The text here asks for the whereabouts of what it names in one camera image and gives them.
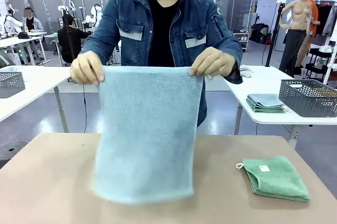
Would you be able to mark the light blue towel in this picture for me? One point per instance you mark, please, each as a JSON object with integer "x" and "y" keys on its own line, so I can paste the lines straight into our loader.
{"x": 147, "y": 129}

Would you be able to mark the folded green towel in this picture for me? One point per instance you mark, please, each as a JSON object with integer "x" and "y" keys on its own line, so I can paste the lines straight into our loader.
{"x": 273, "y": 111}
{"x": 273, "y": 107}

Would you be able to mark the green towel with white loop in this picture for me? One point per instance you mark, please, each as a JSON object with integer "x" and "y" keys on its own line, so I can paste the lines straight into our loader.
{"x": 276, "y": 179}

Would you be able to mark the seated person in black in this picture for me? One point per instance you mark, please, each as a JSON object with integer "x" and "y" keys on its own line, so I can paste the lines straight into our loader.
{"x": 69, "y": 42}

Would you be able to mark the white cloth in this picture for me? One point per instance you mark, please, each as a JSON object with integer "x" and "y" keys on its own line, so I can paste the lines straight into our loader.
{"x": 246, "y": 71}

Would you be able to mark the small white robot arm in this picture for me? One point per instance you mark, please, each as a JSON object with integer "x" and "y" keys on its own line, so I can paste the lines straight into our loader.
{"x": 10, "y": 21}
{"x": 95, "y": 15}

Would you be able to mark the person in denim jacket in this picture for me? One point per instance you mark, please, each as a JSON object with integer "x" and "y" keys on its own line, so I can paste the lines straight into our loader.
{"x": 163, "y": 37}

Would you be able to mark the folded blue-grey towel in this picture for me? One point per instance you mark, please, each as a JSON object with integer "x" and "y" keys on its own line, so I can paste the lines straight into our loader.
{"x": 264, "y": 98}

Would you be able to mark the black tripod light stand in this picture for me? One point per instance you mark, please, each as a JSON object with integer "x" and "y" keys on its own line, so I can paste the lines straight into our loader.
{"x": 275, "y": 29}

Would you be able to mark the beige mannequin with black trousers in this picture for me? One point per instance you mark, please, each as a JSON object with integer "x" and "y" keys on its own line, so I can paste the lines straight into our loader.
{"x": 293, "y": 44}

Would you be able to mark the mannequin in orange shirt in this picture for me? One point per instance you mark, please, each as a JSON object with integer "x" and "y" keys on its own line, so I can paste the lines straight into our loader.
{"x": 313, "y": 10}

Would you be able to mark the person's left forearm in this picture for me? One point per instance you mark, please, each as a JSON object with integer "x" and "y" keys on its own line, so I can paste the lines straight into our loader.
{"x": 231, "y": 46}

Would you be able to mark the person in dark striped top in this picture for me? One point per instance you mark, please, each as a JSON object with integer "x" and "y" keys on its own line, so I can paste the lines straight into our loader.
{"x": 4, "y": 60}

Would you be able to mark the grey perforated plastic basket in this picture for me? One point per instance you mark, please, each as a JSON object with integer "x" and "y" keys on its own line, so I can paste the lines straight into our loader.
{"x": 11, "y": 84}
{"x": 305, "y": 100}

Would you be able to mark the wooden shoe shelf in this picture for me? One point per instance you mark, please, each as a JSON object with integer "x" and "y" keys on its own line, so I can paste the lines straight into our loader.
{"x": 241, "y": 42}

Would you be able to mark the seated person in grey jacket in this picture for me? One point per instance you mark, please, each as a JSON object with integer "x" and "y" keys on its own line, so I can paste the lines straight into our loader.
{"x": 34, "y": 25}

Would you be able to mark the person's right hand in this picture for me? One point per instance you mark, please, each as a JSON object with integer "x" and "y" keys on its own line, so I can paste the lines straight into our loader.
{"x": 87, "y": 68}

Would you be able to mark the long white work table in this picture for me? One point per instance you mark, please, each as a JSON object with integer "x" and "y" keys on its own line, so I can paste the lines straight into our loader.
{"x": 15, "y": 41}

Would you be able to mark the person's right forearm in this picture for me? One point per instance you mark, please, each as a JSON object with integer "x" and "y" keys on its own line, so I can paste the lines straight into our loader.
{"x": 94, "y": 43}

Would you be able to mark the black bag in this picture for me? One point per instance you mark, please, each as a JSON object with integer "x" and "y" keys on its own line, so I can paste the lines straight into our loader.
{"x": 259, "y": 34}

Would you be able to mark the black shelf cart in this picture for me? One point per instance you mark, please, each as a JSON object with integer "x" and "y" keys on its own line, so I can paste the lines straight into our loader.
{"x": 316, "y": 66}

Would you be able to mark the black cap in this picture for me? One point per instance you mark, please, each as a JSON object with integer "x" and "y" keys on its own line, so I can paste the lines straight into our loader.
{"x": 23, "y": 35}

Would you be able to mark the clothes rack with dark garments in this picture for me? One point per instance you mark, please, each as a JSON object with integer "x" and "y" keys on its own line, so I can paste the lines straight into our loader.
{"x": 325, "y": 18}

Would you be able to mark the person's left hand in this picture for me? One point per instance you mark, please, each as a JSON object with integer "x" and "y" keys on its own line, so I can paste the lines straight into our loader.
{"x": 216, "y": 62}

